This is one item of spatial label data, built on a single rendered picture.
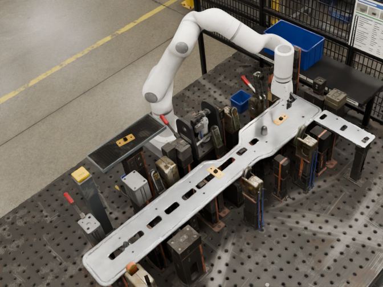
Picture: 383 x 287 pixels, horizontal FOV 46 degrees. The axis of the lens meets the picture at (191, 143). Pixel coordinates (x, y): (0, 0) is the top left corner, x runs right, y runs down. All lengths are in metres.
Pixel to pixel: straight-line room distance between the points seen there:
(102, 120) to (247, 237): 2.13
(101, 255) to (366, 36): 1.67
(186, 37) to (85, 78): 2.60
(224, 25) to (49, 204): 1.36
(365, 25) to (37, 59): 3.46
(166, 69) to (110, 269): 0.96
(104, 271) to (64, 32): 3.76
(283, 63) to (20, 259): 1.59
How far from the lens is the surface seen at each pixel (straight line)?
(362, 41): 2.53
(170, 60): 2.16
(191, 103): 2.90
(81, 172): 2.04
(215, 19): 1.97
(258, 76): 2.26
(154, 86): 2.26
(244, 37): 2.00
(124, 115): 3.98
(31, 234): 2.52
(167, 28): 4.95
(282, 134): 2.26
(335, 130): 2.31
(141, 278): 1.79
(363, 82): 2.55
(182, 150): 2.11
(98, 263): 1.94
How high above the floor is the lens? 2.63
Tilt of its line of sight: 47 degrees down
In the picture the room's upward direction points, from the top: 9 degrees counter-clockwise
